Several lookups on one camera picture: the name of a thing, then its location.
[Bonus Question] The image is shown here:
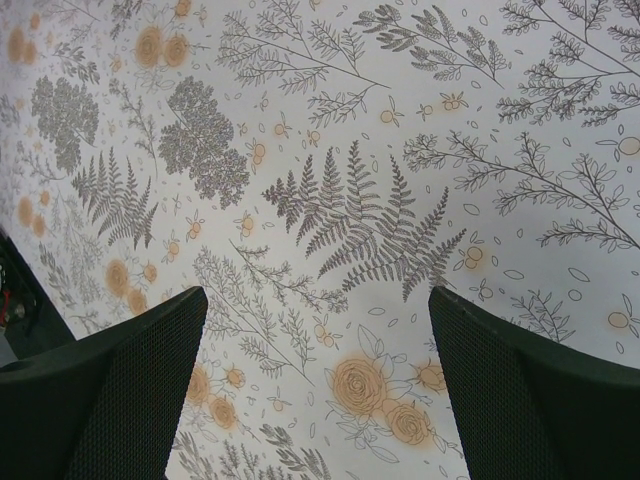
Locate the floral patterned tablecloth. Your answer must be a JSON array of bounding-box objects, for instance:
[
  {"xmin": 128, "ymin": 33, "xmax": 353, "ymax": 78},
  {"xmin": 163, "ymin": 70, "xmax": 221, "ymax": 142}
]
[{"xmin": 1, "ymin": 1, "xmax": 639, "ymax": 479}]

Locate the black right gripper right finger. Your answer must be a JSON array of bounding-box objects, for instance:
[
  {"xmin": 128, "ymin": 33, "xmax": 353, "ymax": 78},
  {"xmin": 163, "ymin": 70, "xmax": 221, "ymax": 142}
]
[{"xmin": 429, "ymin": 287, "xmax": 639, "ymax": 480}]

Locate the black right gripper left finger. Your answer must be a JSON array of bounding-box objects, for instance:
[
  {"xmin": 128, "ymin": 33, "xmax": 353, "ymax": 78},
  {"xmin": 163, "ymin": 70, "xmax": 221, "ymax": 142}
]
[{"xmin": 1, "ymin": 286, "xmax": 208, "ymax": 480}]

